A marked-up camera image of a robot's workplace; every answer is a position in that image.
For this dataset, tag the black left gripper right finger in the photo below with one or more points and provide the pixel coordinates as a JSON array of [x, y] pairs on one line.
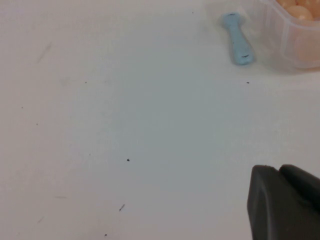
[[302, 180]]

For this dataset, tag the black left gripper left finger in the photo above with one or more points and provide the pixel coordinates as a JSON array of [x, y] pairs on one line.
[[275, 207]]

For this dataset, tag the clear plastic egg box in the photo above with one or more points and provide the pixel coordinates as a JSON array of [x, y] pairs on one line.
[[275, 27]]

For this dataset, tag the peach plastic egg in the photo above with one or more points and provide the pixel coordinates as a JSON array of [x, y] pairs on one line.
[[286, 3], [305, 2], [300, 13]]

